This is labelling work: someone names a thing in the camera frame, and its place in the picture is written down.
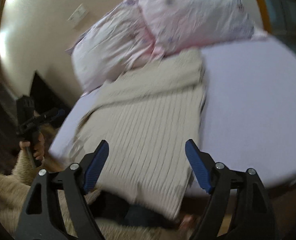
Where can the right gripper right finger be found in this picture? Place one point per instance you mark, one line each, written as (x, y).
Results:
(253, 216)

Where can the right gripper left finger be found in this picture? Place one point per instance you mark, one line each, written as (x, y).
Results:
(41, 216)

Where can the beige cable knit sweater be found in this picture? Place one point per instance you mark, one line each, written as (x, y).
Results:
(146, 116)

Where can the left hand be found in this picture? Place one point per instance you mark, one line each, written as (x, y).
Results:
(37, 150)

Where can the beige fleece left sleeve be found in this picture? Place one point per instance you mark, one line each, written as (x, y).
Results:
(116, 218)

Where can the pink floral duvet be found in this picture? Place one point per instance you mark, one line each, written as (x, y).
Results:
(136, 32)

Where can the white wall switch plate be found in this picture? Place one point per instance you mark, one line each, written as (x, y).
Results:
(78, 15)

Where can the wooden window frame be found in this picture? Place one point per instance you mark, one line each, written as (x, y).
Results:
(264, 15)

